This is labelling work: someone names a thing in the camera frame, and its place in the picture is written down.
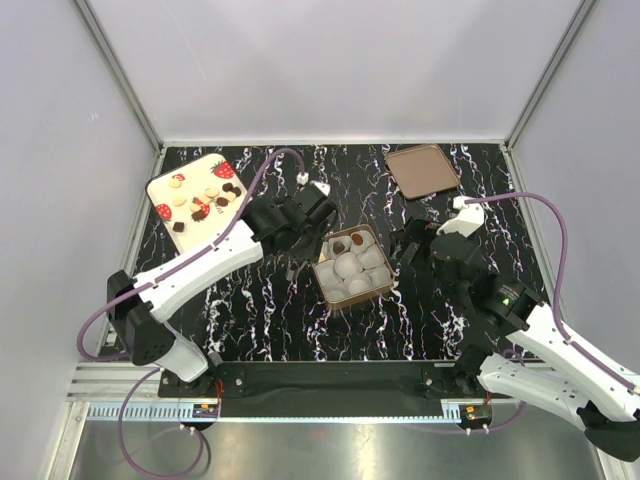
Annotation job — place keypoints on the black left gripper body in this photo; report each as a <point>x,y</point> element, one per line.
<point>309,243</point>

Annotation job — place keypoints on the dark cone chocolate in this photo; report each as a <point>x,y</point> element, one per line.
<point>338,248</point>

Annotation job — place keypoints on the strawberry pattern tray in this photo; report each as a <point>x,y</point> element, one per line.
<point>207,210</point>

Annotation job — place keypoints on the rose gold box lid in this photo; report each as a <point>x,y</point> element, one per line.
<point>421,171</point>

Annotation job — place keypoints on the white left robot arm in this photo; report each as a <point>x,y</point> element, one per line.
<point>141,307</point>

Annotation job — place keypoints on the dark chocolate pair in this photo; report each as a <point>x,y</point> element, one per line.
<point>231,188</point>

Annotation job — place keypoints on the rose gold chocolate box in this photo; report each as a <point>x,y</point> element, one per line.
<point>360,273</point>

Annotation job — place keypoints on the metal tongs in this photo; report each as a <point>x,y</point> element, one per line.
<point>301,258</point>

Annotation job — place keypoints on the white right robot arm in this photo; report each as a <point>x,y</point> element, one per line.
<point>520,351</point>

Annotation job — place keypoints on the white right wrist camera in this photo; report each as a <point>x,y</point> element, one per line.
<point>468,219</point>

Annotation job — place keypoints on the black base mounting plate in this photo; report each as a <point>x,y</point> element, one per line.
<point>327,390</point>

